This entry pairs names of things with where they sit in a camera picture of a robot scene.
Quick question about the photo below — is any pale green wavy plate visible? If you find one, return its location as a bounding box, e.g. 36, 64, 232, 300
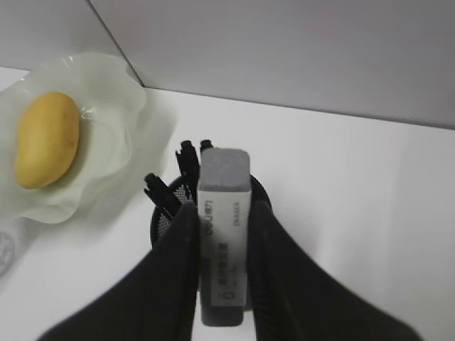
1, 53, 176, 224

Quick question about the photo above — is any white grey eraser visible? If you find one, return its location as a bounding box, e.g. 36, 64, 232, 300
198, 148, 252, 327

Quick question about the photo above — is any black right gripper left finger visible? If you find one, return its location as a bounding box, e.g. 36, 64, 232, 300
40, 204, 199, 340

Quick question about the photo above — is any black mesh pen holder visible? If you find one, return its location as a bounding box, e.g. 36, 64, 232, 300
144, 173, 272, 249

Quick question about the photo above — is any yellow mango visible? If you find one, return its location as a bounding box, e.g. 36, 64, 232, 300
15, 92, 80, 189

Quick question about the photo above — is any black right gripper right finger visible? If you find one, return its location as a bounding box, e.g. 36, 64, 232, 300
247, 201, 421, 340

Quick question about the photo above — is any black marker pen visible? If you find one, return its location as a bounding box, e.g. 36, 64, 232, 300
144, 173, 182, 220
176, 140, 200, 204
200, 139, 214, 153

